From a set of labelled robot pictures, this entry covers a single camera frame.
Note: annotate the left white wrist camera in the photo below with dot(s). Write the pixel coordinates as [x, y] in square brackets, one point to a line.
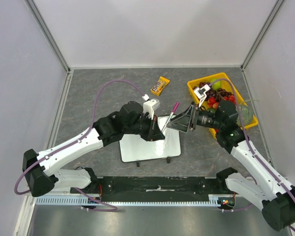
[150, 105]

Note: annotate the aluminium frame post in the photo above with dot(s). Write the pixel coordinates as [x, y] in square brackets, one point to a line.
[263, 31]
[47, 33]

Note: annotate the slotted cable duct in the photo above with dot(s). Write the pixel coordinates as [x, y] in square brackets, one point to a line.
[54, 200]

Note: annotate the light green pear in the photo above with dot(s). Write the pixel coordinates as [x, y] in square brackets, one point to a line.
[216, 84]

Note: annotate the green netted melon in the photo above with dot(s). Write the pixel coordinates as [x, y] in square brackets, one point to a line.
[248, 118]

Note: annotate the purple grape bunch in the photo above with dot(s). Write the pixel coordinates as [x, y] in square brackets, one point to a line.
[221, 92]

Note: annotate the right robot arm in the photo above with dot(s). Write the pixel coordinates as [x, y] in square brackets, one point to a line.
[278, 212]

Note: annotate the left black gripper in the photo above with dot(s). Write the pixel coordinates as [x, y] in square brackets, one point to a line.
[155, 132]

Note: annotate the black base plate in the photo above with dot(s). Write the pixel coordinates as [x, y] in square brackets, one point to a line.
[157, 189]

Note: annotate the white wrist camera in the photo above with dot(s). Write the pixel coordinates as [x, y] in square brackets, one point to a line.
[201, 93]
[150, 105]

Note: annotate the white whiteboard black frame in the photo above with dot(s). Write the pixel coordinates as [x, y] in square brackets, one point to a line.
[134, 149]

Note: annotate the pink whiteboard marker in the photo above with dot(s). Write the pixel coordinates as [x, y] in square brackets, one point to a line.
[170, 116]

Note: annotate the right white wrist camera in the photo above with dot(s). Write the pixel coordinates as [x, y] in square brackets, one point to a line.
[201, 93]

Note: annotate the right aluminium frame post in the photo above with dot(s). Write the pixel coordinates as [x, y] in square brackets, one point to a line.
[263, 31]

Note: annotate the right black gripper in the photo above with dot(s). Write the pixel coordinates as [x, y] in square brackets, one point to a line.
[191, 118]

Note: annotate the left aluminium frame post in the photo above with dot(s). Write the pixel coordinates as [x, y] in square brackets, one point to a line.
[47, 33]

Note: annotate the yellow candy packet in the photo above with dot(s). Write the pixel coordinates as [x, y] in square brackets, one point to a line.
[159, 86]

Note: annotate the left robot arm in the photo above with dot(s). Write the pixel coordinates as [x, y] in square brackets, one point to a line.
[43, 170]

